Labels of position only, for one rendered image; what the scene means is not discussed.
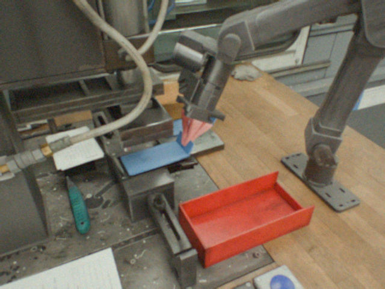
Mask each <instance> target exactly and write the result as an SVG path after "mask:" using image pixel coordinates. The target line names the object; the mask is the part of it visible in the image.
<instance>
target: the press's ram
mask: <svg viewBox="0 0 385 289"><path fill-rule="evenodd" d="M137 67H138V66H130V67H124V68H120V69H117V70H116V72H115V73H114V74H108V73H106V74H102V75H96V76H89V77H85V78H78V79H72V80H68V81H58V82H52V83H47V84H41V85H34V86H30V87H24V88H19V89H12V90H9V91H8V94H9V100H10V113H11V115H12V116H13V119H14V122H15V125H16V126H18V125H24V124H28V123H33V122H39V121H42V120H48V119H54V118H57V117H62V116H68V115H71V114H77V113H82V112H86V111H91V110H96V109H100V108H101V110H102V111H103V113H104V115H105V117H106V119H107V121H108V123H112V122H114V121H116V120H119V119H121V118H123V117H125V116H126V115H128V114H129V113H130V112H131V111H132V110H133V109H134V108H135V107H136V106H137V105H138V104H139V102H140V100H141V98H142V97H143V93H144V81H143V77H142V75H141V72H140V69H139V68H137ZM147 68H148V70H149V73H150V77H151V80H152V95H151V97H150V101H149V103H148V104H147V106H146V108H145V109H144V110H143V111H142V112H141V113H140V114H139V115H138V116H137V117H136V118H135V119H134V120H133V121H131V123H129V124H127V125H125V126H123V127H121V128H119V129H116V130H113V133H114V135H115V137H117V140H118V141H119V143H120V146H121V147H122V150H123V151H124V152H129V151H130V150H131V149H132V146H135V145H140V144H143V143H147V142H150V141H155V140H159V139H162V138H166V137H170V136H173V135H174V131H173V119H172V118H171V116H170V115H169V113H168V112H167V111H166V109H165V108H164V107H163V106H162V105H161V103H160V102H159V101H158V100H157V98H156V97H157V96H162V95H165V92H164V82H163V80H162V79H161V78H160V77H159V76H158V75H157V74H156V73H155V72H154V71H153V70H152V68H151V67H147Z"/></svg>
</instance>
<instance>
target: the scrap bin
mask: <svg viewBox="0 0 385 289"><path fill-rule="evenodd" d="M278 175H279V170H276V171H274V172H270V173H267V174H264V175H261V176H258V177H255V178H252V179H249V180H246V181H243V182H240V183H237V184H234V185H231V186H228V187H226V188H222V189H219V190H216V191H213V192H210V193H207V194H204V195H201V196H200V197H197V198H195V199H191V200H188V201H186V202H182V203H179V204H178V219H179V224H180V227H181V228H182V230H183V232H184V233H185V234H186V236H187V238H188V240H189V242H190V243H191V245H192V248H193V249H196V252H197V257H198V259H199V261H200V262H201V265H202V266H203V268H204V269H205V268H207V267H210V266H213V265H215V264H218V263H220V262H222V261H223V260H225V259H228V258H230V257H233V256H235V255H238V254H240V253H243V252H245V251H247V250H250V249H253V248H255V247H258V246H260V245H262V244H265V243H267V242H269V241H272V240H275V239H276V238H279V237H282V236H284V235H286V234H290V233H291V232H294V231H297V230H299V229H302V228H305V227H307V226H309V224H310V220H311V218H312V214H313V211H314V209H315V205H314V204H313V205H311V206H309V207H305V208H304V207H303V206H302V205H301V204H300V203H299V202H298V201H297V200H295V199H294V198H293V196H292V195H291V194H290V193H289V192H288V191H287V190H285V189H284V188H283V187H282V186H281V185H280V184H279V183H278V182H277V178H278Z"/></svg>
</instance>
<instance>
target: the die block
mask: <svg viewBox="0 0 385 289"><path fill-rule="evenodd" d="M105 150H106V157H107V160H108V167H109V170H110V172H111V174H112V177H113V179H114V182H115V183H118V182H120V183H121V185H122V193H123V200H124V204H125V206H126V209H127V211H128V214H129V217H130V218H131V221H132V223H135V222H139V221H141V220H144V219H148V218H150V217H151V216H152V215H150V213H149V210H148V208H147V198H148V197H149V196H150V195H152V194H155V193H157V192H158V193H162V194H163V196H164V197H165V200H166V201H167V203H168V205H169V206H170V208H171V210H172V209H175V204H174V184H173V185H170V186H168V187H164V188H160V189H158V190H155V191H151V192H149V193H147V194H143V195H141V196H137V197H133V198H131V199H129V198H128V196H127V194H126V192H125V189H124V187H123V184H122V182H121V180H120V177H119V175H118V173H117V172H116V170H115V168H114V165H113V163H112V161H111V159H110V157H109V153H108V151H107V149H106V147H105Z"/></svg>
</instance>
